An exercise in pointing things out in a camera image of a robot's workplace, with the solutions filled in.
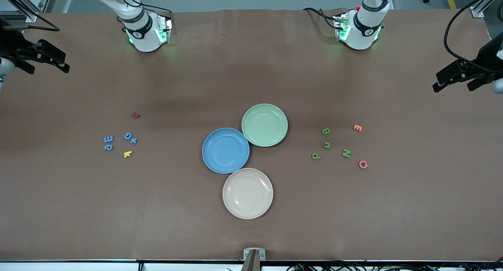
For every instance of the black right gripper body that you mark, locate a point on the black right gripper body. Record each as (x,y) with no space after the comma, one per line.
(11,44)

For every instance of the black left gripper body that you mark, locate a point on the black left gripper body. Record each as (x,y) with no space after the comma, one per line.
(488,58)

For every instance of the blue foam letter E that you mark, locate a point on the blue foam letter E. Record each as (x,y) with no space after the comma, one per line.
(109,139)

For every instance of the blue foam letter G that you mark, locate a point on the blue foam letter G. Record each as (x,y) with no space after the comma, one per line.
(125,136)

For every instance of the green foam letter N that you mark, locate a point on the green foam letter N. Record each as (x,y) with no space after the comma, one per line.
(346,153)

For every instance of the green foam letter B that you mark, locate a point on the green foam letter B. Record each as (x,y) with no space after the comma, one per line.
(325,131)

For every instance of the green foam letter P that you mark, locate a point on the green foam letter P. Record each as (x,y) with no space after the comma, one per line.
(314,156)

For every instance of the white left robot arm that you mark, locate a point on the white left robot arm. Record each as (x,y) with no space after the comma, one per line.
(361,35)

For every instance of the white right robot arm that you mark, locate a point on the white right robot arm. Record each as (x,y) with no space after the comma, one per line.
(145,39)

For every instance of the orange foam letter E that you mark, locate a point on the orange foam letter E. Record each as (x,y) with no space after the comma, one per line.
(357,128)

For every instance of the yellow foam letter K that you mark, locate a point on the yellow foam letter K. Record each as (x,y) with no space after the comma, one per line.
(127,154)

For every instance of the pink foam letter Q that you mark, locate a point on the pink foam letter Q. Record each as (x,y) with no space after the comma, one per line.
(360,164)

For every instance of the green plate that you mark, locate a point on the green plate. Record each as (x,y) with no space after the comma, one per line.
(264,125)

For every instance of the blue plate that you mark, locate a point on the blue plate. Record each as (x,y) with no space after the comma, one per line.
(224,151)

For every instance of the brown table cover mat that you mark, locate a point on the brown table cover mat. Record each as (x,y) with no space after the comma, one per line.
(251,66)

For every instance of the beige plate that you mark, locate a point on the beige plate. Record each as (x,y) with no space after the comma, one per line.
(247,193)

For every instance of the small electronics board red LED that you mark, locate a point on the small electronics board red LED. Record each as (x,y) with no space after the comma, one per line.
(299,268)

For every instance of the aluminium frame post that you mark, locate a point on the aluminium frame post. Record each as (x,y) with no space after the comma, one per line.
(30,17)
(477,12)

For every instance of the metal connector bracket green light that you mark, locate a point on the metal connector bracket green light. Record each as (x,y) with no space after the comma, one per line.
(341,27)
(163,31)

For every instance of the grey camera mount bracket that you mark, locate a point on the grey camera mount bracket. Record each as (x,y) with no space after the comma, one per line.
(254,255)

